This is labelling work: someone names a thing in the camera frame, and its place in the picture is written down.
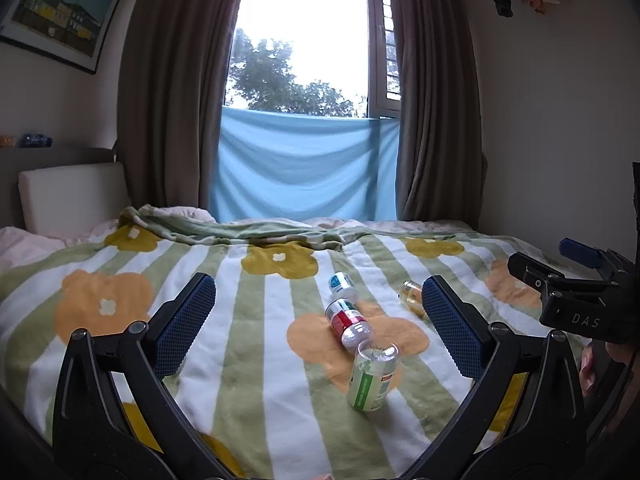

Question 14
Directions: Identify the person's right hand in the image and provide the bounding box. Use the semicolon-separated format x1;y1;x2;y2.
579;342;640;413

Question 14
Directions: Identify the blue label bottle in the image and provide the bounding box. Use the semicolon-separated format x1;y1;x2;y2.
328;271;359;305

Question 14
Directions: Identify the window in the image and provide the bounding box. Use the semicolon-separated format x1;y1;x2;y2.
224;0;404;122

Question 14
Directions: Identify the brown curtain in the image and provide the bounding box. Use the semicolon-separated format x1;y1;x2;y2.
391;0;489;227
116;0;254;217

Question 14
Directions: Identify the red label clear cup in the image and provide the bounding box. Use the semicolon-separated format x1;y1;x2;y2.
325;298;374;352

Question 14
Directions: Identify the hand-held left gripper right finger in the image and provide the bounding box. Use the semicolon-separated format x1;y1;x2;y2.
400;275;588;480

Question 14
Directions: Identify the yellow clear cup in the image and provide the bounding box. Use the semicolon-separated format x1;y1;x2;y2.
398;280;428;319

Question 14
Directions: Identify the green label clear cup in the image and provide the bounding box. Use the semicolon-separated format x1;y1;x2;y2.
346;338;402;413

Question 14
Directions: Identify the framed wall picture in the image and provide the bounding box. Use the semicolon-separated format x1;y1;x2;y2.
0;0;124;76

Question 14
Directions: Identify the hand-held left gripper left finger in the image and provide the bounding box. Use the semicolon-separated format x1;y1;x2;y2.
52;272;236;480

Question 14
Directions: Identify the light blue hanging cloth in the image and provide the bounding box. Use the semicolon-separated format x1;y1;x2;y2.
208;106;401;224

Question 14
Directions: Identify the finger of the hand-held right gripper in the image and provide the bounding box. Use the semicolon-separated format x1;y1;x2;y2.
559;237;610;269
507;251;568;307

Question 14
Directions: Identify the white headboard cushion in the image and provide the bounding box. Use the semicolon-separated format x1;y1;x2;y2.
18;162;129;237

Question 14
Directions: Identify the grey headboard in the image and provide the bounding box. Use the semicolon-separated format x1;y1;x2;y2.
0;145;119;228

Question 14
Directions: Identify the flower print striped blanket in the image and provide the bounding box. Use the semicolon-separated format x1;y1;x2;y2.
0;204;601;480

